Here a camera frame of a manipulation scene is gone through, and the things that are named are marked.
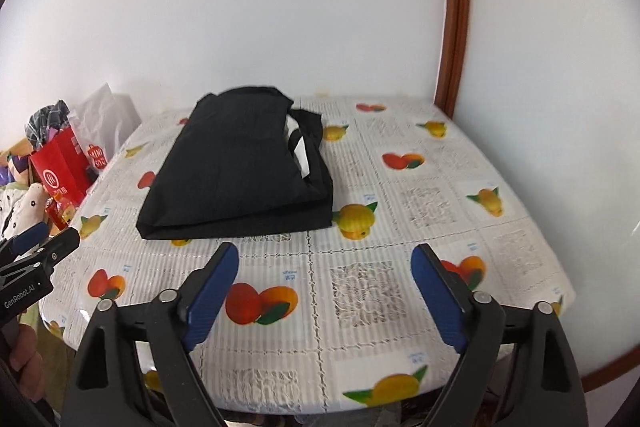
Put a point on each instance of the black white blue jacket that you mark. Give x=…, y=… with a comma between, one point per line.
x=247, y=162

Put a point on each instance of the white plastic bag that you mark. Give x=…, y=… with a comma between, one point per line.
x=101, y=124

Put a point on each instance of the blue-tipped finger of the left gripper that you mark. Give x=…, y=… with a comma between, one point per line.
x=30, y=238

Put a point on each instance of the fruit-print white tablecloth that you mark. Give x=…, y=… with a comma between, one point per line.
x=328, y=320

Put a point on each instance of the brown wooden door frame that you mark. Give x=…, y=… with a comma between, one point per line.
x=454, y=39

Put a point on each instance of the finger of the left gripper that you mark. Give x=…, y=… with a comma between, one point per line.
x=56, y=249

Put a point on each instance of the red paper shopping bag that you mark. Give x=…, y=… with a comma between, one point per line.
x=63, y=168

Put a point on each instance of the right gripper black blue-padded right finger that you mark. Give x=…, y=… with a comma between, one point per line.
x=543, y=387

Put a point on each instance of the brown wooden baseboard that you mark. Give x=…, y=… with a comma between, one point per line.
x=608, y=373

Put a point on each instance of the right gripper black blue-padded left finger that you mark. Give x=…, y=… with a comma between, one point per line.
x=107, y=386

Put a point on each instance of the plaid clothes in bag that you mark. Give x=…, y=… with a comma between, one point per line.
x=47, y=122

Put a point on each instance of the person's left hand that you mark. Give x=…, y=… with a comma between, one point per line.
x=27, y=362

